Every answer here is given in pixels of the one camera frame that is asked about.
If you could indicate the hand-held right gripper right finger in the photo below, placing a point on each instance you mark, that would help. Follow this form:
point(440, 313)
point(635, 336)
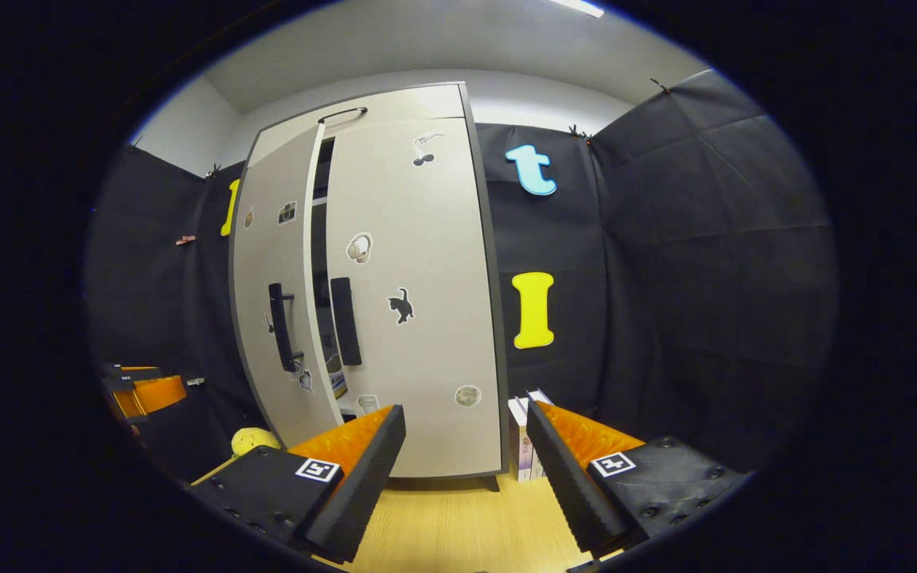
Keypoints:
point(566, 493)

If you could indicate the long ceiling light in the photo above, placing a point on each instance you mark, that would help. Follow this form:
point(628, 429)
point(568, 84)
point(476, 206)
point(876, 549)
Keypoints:
point(578, 6)

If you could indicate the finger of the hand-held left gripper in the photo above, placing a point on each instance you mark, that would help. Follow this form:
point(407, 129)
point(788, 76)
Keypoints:
point(160, 394)
point(128, 372)

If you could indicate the white cabinet drawer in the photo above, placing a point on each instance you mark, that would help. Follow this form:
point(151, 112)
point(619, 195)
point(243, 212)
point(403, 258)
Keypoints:
point(411, 103)

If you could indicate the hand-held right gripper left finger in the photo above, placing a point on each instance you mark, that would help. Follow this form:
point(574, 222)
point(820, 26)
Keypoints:
point(363, 489)

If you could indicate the grey white shoe cabinet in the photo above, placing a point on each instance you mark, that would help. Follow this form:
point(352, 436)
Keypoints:
point(321, 239)

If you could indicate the yellow plush toy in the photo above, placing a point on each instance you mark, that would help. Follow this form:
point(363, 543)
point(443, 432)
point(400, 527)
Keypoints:
point(254, 440)

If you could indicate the row of books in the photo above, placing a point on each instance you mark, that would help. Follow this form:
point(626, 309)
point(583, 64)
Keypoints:
point(518, 438)

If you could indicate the white shoe cabinet door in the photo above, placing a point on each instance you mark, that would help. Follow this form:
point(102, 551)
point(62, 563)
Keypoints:
point(427, 358)
point(267, 239)

